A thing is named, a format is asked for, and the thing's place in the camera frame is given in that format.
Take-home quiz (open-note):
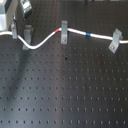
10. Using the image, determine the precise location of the white cable with coloured marks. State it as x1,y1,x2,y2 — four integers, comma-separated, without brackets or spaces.
0,27,128,51

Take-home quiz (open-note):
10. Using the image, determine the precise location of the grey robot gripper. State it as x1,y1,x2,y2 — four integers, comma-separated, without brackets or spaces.
19,0,32,19

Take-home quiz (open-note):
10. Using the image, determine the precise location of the grey metal clip far left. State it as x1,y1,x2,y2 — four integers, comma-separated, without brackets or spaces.
11,19,18,39

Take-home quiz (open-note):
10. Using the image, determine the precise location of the grey metal clip right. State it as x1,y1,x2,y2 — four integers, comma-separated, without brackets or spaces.
109,29,123,53

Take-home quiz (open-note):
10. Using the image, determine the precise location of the grey metal clip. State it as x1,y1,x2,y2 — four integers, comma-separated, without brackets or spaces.
24,25,33,44
11,19,18,39
109,29,123,53
61,21,68,44

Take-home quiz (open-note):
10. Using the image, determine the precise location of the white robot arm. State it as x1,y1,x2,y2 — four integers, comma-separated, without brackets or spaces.
0,0,32,31

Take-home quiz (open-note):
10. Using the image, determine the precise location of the grey metal clip centre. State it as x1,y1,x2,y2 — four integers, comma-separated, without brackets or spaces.
61,21,68,44

